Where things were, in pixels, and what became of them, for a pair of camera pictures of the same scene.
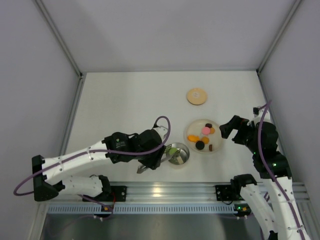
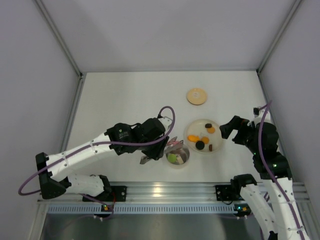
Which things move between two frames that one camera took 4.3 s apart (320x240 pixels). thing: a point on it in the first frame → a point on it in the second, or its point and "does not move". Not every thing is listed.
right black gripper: x=238 y=131 does not move
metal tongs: x=169 y=157 → x=170 y=146
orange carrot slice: x=193 y=138 does not move
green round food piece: x=172 y=151 → x=172 y=158
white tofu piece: x=180 y=160 does not move
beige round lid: x=197 y=96 does not move
